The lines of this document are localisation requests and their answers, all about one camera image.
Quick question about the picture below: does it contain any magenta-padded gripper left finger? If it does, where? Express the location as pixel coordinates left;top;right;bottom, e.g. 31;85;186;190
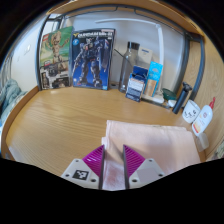
60;144;106;191

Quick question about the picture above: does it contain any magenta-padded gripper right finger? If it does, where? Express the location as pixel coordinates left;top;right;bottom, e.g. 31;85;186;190
122;144;166;190

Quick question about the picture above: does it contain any pale pink towel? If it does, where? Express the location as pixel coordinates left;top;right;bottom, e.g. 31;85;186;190
100;119;202;192

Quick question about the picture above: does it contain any dark blue small box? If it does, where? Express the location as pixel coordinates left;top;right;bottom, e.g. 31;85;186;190
125;65;149;103

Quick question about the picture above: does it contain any dark green dish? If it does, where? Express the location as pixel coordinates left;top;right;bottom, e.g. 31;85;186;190
162;87;178;101

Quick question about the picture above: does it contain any white mug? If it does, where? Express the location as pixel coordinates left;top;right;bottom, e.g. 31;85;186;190
181;99;202;124

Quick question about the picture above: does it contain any black electric shaver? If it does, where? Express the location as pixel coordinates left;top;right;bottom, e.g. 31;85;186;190
171;82;193;115

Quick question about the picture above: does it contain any white red-capped pump bottle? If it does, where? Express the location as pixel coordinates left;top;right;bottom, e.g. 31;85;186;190
191;96;217;138

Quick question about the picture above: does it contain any green patterned cloth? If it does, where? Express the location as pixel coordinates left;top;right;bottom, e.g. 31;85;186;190
213;138;224;160

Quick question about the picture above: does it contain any light blue tall box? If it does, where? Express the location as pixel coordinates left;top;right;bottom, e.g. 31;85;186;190
143;61;164;98

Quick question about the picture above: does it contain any clear bottle with dark cap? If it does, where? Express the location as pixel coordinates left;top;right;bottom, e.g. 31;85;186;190
118;41;141;94

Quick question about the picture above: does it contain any blue robot model box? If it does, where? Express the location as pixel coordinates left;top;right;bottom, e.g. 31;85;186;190
70;28;116;91

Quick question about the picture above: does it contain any white box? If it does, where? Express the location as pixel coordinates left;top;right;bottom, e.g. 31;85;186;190
137;46;154;69

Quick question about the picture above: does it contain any bed with blue bedding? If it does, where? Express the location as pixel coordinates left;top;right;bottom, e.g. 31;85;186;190
0;78;28;128

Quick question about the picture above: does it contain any green toy figure box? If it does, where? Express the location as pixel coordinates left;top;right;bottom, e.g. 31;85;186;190
38;26;74;91

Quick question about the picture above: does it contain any white desk lamp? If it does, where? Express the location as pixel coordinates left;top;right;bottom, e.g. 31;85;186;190
94;17;167;105

